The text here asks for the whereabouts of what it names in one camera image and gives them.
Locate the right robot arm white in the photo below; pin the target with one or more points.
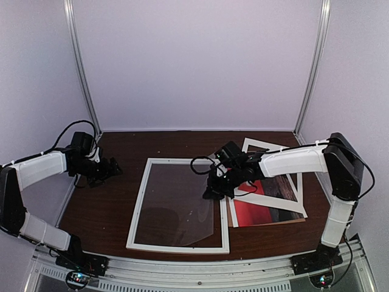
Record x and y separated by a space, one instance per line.
334 156

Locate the white mat board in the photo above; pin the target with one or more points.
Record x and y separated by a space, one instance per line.
265 199

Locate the brown backing board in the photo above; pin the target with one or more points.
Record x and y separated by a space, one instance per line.
267 223

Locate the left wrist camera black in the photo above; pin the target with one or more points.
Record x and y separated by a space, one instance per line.
82 142

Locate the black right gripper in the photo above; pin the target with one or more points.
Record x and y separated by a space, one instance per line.
213 192

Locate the controller board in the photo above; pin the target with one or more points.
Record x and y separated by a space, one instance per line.
322 280
77 280

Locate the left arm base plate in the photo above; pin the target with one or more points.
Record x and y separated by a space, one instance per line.
94 265

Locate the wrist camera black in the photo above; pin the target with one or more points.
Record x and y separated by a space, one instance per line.
82 142
227 152

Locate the aluminium front rail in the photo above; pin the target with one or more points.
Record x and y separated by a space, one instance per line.
267 274

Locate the aluminium corner post left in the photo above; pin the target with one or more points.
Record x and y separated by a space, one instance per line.
72 27

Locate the red and dark photo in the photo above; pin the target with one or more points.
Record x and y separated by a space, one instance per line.
252 213

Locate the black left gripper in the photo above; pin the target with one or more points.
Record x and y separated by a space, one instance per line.
105 172

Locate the aluminium corner post right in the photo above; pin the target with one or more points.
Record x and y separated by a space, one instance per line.
322 32

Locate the white picture frame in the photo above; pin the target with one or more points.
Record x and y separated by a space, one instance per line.
218 243

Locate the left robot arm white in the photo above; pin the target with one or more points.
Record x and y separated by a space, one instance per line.
17 221

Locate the clear acrylic sheet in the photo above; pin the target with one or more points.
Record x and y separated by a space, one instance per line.
173 212

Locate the left controller board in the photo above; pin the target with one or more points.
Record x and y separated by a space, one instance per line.
77 280

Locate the right controller board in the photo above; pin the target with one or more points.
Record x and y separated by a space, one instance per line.
322 280

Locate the aluminium corner post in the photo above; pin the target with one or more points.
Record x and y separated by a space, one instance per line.
322 32
72 27

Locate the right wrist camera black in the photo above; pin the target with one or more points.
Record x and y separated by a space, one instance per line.
227 152

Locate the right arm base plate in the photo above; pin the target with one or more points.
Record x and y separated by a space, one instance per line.
324 257

